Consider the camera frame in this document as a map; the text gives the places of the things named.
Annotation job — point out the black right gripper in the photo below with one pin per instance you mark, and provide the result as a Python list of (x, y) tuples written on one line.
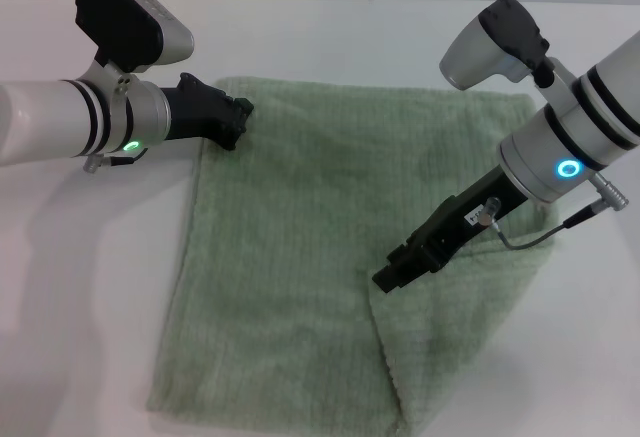
[(450, 232)]

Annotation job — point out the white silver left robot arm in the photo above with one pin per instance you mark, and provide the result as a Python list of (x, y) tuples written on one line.
[(45, 117)]

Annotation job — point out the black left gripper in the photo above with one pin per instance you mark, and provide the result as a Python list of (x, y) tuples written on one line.
[(200, 112)]

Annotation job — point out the green ribbed towel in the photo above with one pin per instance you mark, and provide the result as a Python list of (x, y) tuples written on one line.
[(300, 237)]

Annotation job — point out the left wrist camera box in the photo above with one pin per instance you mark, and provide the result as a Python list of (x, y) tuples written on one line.
[(120, 22)]

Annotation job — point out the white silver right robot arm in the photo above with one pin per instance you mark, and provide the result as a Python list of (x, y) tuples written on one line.
[(575, 127)]

